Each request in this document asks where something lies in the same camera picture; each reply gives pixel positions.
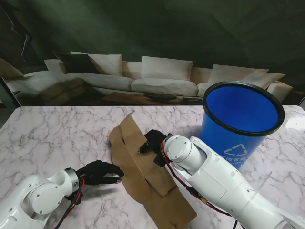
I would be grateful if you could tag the printed sofa backdrop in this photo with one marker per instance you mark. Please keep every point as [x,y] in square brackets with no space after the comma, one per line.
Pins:
[152,28]

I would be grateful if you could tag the blue recycling bin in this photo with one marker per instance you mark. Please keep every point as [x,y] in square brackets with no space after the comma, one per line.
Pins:
[214,138]

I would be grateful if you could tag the brown cardboard box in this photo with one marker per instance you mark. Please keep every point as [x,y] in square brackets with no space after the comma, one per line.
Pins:
[145,171]

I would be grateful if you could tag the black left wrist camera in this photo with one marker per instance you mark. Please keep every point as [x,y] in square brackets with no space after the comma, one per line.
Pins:
[75,197]

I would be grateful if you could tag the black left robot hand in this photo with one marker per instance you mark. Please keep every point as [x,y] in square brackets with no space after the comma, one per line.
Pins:
[97,174]

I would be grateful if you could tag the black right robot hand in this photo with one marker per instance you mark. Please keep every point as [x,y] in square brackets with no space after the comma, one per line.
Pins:
[153,142]

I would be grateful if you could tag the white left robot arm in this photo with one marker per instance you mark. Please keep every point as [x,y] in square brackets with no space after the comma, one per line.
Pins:
[35,198]

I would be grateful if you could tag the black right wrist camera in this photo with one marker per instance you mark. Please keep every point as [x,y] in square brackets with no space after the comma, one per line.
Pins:
[159,160]

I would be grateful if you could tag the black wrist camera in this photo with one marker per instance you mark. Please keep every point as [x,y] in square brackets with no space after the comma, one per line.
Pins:
[159,160]
[75,197]

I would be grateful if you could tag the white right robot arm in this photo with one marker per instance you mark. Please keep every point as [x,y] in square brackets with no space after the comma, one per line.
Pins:
[214,176]

